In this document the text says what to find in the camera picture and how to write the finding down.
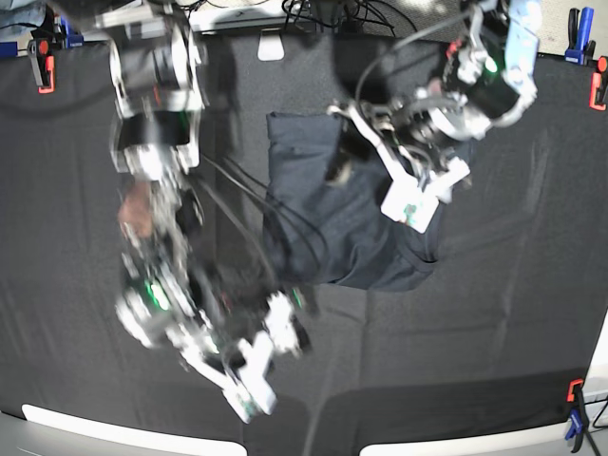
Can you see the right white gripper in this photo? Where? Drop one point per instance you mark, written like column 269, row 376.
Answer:
column 240, row 371

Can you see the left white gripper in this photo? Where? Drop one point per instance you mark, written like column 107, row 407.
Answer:
column 418, row 186

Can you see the dark navy t-shirt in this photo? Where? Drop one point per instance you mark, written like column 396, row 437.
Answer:
column 321, row 233

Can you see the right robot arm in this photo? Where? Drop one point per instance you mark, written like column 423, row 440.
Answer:
column 228, row 328

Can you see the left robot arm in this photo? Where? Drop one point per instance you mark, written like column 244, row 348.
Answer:
column 487, row 82

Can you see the white tab on cloth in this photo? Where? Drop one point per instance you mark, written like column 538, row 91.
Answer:
column 270, row 48

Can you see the black table cloth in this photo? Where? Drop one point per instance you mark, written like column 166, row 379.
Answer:
column 488, row 343

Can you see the blue clamp top right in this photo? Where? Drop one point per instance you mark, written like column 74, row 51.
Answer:
column 580, row 48

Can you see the red clamp right edge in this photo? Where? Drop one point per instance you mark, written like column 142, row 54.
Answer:
column 598, row 89

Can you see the blue clamp top left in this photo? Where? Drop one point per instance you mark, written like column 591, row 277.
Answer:
column 68, row 36

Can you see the red black clamp left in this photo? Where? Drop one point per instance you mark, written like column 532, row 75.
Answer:
column 43, row 65

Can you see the red blue clamp bottom right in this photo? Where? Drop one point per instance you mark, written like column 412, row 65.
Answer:
column 579, row 424

